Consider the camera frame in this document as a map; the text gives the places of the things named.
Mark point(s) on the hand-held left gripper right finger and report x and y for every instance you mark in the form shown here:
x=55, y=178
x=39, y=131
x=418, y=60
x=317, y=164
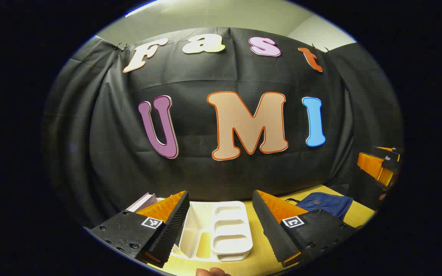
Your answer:
x=271, y=230

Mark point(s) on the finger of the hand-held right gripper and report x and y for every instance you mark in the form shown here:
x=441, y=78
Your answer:
x=374, y=166
x=391, y=161

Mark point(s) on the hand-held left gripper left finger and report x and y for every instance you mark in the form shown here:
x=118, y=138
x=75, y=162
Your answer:
x=173, y=230

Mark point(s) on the white plastic bookshelf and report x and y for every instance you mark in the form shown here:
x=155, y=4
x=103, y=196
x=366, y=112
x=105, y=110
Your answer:
x=228, y=230

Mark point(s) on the blue schoolbag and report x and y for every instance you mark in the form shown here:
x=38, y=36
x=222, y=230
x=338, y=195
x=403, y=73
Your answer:
x=328, y=205

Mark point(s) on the black backdrop cloth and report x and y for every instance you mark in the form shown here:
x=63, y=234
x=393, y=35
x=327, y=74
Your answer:
x=205, y=172

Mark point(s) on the metal cloth clip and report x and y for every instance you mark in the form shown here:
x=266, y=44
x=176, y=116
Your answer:
x=315, y=46
x=120, y=46

